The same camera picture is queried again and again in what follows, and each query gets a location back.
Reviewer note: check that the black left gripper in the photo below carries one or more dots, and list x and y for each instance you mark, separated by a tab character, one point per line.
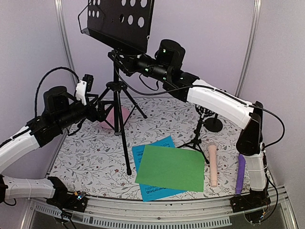
101	115

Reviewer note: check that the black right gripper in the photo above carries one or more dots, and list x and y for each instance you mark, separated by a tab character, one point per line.
127	60

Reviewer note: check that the black perforated music stand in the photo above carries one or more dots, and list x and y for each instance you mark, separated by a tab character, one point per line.
123	25

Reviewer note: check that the black shock mount tripod stand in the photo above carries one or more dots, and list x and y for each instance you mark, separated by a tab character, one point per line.
196	141

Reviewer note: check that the black round-base mic stand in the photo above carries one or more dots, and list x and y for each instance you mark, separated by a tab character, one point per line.
213	124

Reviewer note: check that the blue sheet music paper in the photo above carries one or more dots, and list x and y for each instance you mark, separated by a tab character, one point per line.
151	193

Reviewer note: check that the green paper sheet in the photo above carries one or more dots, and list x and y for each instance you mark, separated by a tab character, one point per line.
173	168

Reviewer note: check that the pink beige microphone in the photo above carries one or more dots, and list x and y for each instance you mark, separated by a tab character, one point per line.
212	150

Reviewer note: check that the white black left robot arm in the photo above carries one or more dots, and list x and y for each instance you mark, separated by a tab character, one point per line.
61	111

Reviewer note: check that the purple microphone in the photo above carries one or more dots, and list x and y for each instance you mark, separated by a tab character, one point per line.
240	175

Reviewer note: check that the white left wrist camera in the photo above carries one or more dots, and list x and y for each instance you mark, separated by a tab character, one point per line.
81	91

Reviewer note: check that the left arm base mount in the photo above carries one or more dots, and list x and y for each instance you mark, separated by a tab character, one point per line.
63	199

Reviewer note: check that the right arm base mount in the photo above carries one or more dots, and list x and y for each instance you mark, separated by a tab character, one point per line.
253	200

